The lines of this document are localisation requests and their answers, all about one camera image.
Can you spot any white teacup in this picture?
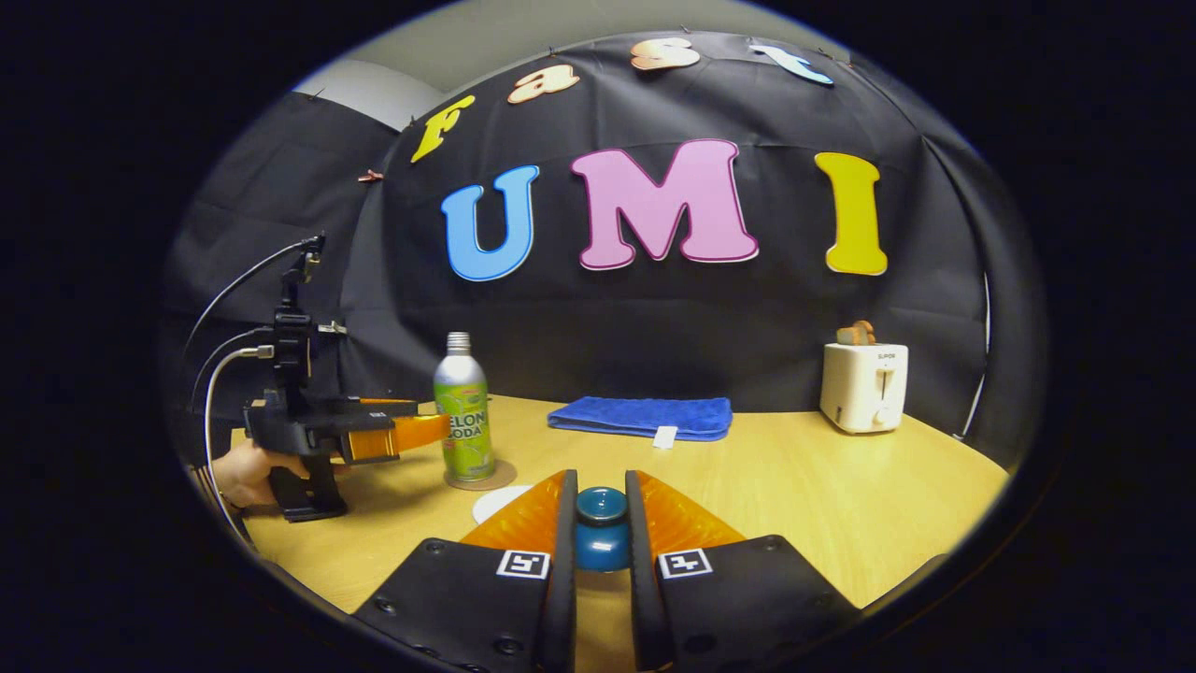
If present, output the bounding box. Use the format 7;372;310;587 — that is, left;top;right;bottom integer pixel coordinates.
471;485;534;525

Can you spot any white cable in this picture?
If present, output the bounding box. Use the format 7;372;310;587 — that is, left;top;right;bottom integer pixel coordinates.
953;271;990;442

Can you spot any round brown coaster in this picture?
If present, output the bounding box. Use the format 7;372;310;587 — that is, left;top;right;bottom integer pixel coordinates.
444;458;519;493

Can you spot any black cable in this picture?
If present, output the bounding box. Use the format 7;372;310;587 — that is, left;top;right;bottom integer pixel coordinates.
182;238;309;356
190;327;277;408

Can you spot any black backdrop cloth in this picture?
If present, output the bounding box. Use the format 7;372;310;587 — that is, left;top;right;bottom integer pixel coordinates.
159;33;1040;470

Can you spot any folded blue towel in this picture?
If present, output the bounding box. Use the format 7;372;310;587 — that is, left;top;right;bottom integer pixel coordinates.
548;396;733;442

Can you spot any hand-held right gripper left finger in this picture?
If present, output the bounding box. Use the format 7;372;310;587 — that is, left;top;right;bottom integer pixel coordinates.
353;469;578;673

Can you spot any grey cable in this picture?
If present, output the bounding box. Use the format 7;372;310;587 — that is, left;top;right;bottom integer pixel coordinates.
203;346;277;548

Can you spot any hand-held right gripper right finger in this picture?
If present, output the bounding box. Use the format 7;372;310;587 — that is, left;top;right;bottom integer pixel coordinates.
624;469;861;673

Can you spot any white toaster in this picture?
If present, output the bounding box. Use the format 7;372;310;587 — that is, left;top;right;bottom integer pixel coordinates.
819;342;909;435

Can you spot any blue teacup lid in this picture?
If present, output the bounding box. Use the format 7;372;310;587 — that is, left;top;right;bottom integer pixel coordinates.
574;486;632;573

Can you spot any silver green-label water bottle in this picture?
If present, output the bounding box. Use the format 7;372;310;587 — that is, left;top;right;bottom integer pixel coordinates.
434;332;497;483

